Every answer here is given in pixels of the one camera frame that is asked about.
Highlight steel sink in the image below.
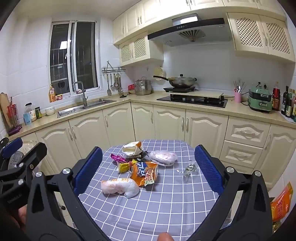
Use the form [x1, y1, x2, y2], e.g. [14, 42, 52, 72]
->
[57, 98, 117, 118]

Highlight black range hood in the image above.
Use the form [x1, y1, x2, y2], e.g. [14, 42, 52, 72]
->
[147, 13, 233, 47]

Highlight clear plastic wrapper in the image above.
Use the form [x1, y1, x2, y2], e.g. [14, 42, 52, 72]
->
[177, 161, 199, 182]

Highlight person's left hand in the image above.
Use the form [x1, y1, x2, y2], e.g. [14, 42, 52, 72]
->
[13, 204, 28, 229]

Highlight cream upper wall cabinets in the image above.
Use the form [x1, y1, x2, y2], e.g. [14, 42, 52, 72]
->
[112, 0, 287, 45]

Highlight bundle of chopsticks and utensils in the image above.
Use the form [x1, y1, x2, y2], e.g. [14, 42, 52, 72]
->
[233, 80, 245, 93]

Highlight dark glass bottle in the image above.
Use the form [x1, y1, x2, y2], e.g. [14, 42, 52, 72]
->
[281, 86, 289, 115]

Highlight orange box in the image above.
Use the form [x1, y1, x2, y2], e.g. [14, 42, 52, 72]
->
[48, 84, 57, 103]

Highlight wide cream lattice door cabinet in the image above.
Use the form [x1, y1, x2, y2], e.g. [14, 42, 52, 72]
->
[227, 12, 296, 63]

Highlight sliding window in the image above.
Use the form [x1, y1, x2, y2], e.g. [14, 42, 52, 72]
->
[49, 20, 101, 96]

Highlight cream base cabinets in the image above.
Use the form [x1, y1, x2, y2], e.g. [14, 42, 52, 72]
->
[6, 102, 296, 193]

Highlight hanging steel skimmer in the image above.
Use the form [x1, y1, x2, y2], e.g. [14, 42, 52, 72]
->
[115, 74, 123, 93]

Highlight white orange paper bag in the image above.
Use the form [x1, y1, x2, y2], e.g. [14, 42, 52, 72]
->
[122, 141, 144, 156]

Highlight blue grid tablecloth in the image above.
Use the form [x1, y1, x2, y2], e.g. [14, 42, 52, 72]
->
[77, 139, 232, 241]

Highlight wooden cutting board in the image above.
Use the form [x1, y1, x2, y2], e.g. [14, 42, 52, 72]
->
[0, 93, 12, 131]

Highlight white plastic wrapper orange print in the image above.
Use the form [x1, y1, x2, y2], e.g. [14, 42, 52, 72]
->
[100, 177, 140, 198]

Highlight plastic jar black lid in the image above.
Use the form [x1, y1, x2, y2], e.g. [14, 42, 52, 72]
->
[24, 103, 37, 126]

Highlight green glass bottle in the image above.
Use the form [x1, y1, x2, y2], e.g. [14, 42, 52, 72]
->
[286, 89, 294, 117]

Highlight steel faucet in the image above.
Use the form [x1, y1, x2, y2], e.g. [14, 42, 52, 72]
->
[72, 82, 88, 107]

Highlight black snack wrapper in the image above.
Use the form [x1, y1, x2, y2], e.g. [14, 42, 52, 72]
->
[128, 152, 151, 163]

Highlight pinkish plastic bag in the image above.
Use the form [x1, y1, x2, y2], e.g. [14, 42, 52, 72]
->
[149, 150, 178, 167]

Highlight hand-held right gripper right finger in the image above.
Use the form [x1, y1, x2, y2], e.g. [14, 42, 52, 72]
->
[194, 145, 273, 241]

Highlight black induction cooker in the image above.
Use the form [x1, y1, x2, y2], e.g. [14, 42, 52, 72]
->
[163, 86, 199, 93]

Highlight red knife rack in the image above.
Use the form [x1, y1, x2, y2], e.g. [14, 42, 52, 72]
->
[6, 97, 23, 136]

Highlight dark sauce bottle red label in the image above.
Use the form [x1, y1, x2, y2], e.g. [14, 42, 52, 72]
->
[272, 82, 281, 111]

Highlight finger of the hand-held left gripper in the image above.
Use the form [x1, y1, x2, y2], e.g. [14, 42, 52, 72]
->
[0, 137, 23, 163]
[0, 142, 48, 186]

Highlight purple candy wrapper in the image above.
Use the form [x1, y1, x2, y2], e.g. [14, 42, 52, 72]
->
[110, 153, 127, 164]

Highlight orange snack bag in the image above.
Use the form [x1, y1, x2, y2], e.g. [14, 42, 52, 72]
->
[130, 161, 159, 187]

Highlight cream perforated plate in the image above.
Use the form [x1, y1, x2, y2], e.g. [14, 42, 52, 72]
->
[154, 66, 166, 81]

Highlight wall utensil rack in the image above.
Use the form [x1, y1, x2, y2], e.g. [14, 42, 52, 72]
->
[102, 61, 126, 73]

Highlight steel stock pot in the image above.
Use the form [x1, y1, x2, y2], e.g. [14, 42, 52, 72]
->
[134, 76, 152, 96]

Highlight yellow snack wrapper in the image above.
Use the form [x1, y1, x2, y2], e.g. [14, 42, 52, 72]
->
[117, 161, 132, 173]

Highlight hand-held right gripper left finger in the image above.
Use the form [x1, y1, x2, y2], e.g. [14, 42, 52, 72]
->
[26, 146, 104, 241]

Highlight green multicooker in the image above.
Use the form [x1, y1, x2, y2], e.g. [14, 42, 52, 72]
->
[247, 86, 273, 114]

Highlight steel wok with lid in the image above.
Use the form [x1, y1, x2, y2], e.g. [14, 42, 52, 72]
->
[153, 74, 197, 88]

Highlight beige board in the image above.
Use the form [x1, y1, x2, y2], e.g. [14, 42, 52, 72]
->
[170, 90, 224, 99]

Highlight black glass gas stove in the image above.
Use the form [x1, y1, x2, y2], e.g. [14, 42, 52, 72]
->
[157, 94, 228, 108]

